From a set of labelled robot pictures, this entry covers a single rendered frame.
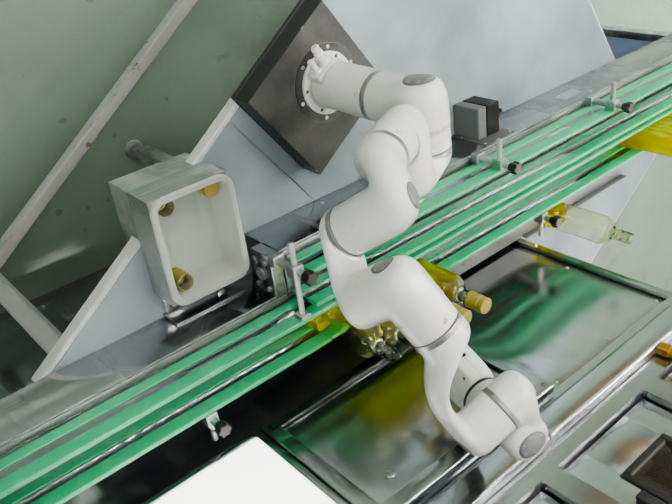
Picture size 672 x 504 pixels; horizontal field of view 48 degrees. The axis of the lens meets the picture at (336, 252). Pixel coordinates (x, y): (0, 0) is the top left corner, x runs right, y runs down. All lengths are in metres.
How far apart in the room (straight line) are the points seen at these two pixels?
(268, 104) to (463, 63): 0.63
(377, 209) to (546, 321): 0.79
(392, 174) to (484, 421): 0.39
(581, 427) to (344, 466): 0.45
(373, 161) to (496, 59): 0.99
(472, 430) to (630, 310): 0.76
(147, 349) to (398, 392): 0.50
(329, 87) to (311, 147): 0.15
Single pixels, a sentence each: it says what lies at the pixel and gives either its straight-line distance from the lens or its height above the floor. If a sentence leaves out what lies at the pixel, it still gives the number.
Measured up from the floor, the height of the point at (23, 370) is 0.37.
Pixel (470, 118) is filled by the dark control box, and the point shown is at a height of 0.81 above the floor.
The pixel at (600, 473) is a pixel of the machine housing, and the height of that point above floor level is 1.48.
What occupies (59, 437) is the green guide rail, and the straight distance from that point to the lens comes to 1.37.
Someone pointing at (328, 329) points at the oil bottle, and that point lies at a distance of 1.51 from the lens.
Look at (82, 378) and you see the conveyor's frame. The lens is 1.45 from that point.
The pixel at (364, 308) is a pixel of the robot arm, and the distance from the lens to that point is 1.09.
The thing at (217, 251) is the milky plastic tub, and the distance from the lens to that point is 1.54.
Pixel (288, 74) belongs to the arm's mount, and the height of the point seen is 0.81.
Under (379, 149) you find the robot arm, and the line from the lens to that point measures 1.11.
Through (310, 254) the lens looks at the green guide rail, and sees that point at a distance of 1.50.
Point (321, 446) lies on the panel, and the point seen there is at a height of 1.11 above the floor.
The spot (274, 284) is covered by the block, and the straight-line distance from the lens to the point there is 1.50.
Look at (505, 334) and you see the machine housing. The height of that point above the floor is 1.11.
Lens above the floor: 1.99
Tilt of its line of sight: 45 degrees down
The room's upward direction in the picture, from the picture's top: 115 degrees clockwise
